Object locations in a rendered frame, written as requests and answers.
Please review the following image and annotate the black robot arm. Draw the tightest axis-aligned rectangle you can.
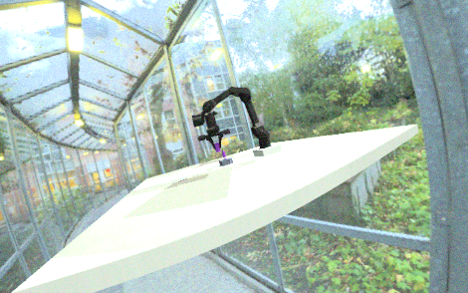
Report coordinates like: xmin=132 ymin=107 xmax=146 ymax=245
xmin=192 ymin=87 xmax=272 ymax=148

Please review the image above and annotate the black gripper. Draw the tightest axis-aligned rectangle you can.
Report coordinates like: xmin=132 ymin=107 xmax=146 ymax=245
xmin=197 ymin=122 xmax=230 ymax=149

